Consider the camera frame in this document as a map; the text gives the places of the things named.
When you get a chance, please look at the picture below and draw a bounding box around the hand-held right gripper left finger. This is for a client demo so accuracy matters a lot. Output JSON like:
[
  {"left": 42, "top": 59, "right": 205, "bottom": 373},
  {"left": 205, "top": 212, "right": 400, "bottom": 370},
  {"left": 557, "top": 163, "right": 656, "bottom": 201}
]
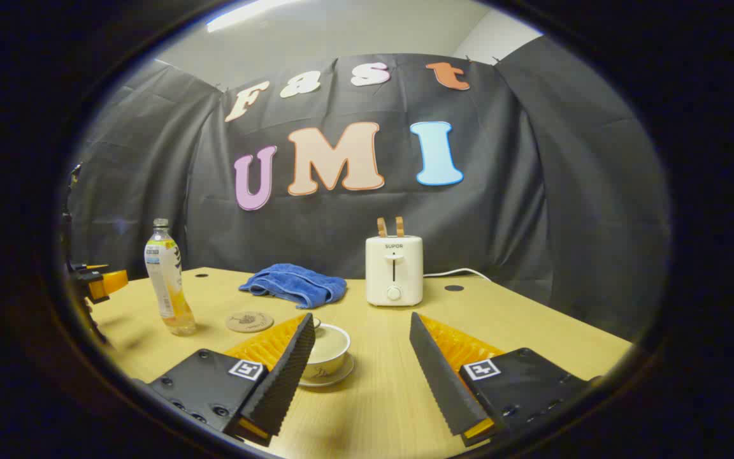
[{"left": 144, "top": 312, "right": 317, "bottom": 447}]

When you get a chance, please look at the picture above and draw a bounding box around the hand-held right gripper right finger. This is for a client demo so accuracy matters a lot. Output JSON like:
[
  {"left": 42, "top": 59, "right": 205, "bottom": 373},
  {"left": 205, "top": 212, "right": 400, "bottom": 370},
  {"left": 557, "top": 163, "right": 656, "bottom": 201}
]
[{"left": 409, "top": 312, "right": 600, "bottom": 448}]

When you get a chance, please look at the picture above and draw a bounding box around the white ceramic teacup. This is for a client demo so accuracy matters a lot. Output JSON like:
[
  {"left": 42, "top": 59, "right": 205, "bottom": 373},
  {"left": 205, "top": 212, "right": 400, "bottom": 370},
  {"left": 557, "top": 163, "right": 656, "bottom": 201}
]
[{"left": 300, "top": 322, "right": 352, "bottom": 381}]

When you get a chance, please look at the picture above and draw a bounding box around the clear plastic water bottle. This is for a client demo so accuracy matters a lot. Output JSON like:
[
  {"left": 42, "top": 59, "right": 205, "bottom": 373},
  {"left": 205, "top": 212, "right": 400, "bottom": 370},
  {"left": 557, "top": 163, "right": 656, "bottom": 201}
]
[{"left": 144, "top": 219, "right": 198, "bottom": 337}]

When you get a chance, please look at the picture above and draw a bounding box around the round brown coaster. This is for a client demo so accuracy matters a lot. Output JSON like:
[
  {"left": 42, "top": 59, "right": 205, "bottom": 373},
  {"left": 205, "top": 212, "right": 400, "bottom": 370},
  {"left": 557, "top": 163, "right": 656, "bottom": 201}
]
[{"left": 226, "top": 310, "right": 275, "bottom": 333}]

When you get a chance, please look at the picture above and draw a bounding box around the white ceramic saucer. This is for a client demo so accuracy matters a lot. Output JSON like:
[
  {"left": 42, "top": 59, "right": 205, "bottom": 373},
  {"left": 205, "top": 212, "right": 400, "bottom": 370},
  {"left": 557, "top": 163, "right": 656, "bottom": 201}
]
[{"left": 297, "top": 354, "right": 356, "bottom": 388}]

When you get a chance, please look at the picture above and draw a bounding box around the blue towel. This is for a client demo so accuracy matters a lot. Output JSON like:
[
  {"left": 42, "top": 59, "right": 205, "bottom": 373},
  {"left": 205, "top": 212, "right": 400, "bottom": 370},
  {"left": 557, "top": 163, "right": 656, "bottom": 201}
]
[{"left": 238, "top": 263, "right": 347, "bottom": 310}]

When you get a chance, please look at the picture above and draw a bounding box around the white toaster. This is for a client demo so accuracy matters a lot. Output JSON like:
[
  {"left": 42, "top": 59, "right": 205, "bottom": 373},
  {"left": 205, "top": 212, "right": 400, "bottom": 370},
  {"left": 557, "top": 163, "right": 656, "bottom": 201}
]
[{"left": 366, "top": 235, "right": 424, "bottom": 307}]

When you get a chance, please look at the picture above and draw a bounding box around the black backdrop cloth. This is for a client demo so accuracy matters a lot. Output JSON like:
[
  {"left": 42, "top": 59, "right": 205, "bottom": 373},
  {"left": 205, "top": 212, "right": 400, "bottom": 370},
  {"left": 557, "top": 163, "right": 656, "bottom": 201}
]
[{"left": 68, "top": 35, "right": 670, "bottom": 342}]

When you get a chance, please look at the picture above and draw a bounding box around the white power cable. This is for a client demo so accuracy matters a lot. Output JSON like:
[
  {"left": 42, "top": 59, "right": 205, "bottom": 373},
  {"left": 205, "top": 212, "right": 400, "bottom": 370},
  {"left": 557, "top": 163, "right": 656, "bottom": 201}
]
[{"left": 423, "top": 268, "right": 492, "bottom": 282}]

